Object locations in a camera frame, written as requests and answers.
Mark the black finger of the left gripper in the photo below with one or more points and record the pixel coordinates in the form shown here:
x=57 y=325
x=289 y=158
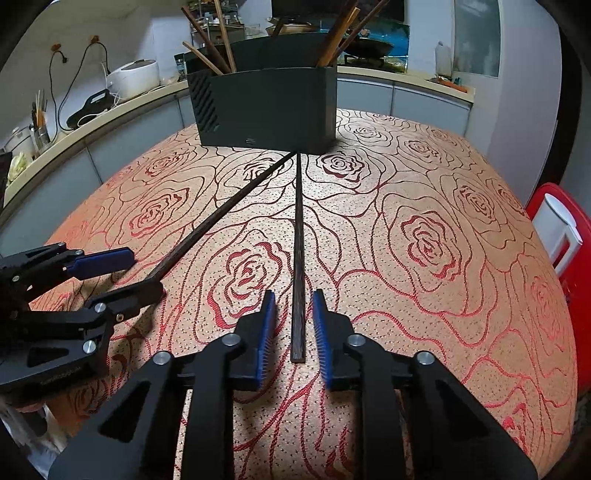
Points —
x=113 y=306

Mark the white plastic jug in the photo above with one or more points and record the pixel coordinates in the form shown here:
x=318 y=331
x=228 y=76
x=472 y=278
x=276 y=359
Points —
x=444 y=60

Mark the red plastic chair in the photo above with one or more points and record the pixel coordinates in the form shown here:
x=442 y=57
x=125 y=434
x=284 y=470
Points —
x=575 y=280

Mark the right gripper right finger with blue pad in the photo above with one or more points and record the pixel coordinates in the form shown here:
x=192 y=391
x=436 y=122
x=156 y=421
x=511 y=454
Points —
x=414 y=418

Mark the knife and utensil jar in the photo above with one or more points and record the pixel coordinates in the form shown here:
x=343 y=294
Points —
x=38 y=121

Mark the black wok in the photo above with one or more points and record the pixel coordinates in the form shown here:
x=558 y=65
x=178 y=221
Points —
x=368 y=48

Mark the black chopstick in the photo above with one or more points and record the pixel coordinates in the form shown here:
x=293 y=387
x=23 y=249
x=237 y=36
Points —
x=297 y=337
x=211 y=49
x=278 y=27

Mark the orange tray on counter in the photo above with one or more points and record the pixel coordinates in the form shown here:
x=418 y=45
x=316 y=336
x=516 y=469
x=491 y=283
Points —
x=449 y=84

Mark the reddish brown chopstick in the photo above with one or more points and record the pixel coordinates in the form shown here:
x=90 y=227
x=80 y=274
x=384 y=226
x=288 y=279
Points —
x=359 y=27

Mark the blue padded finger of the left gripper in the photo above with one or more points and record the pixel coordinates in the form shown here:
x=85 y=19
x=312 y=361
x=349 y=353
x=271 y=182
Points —
x=30 y=274

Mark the black countertop appliance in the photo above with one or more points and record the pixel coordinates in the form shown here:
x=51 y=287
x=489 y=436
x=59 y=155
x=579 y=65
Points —
x=95 y=105

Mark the white electric kettle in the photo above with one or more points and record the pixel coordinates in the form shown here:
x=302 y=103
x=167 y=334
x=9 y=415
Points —
x=557 y=230

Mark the dark green utensil holder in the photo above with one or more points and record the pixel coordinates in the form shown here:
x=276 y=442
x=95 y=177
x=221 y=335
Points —
x=278 y=99

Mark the white rice cooker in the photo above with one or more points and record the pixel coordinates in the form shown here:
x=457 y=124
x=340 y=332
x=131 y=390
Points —
x=133 y=79

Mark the lower kitchen cabinets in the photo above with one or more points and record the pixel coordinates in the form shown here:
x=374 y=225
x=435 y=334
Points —
x=61 y=178

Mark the rose pattern tablecloth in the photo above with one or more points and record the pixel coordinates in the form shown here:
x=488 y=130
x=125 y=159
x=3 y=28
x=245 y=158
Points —
x=410 y=233

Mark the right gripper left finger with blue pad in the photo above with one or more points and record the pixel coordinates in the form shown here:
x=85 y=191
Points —
x=175 y=412

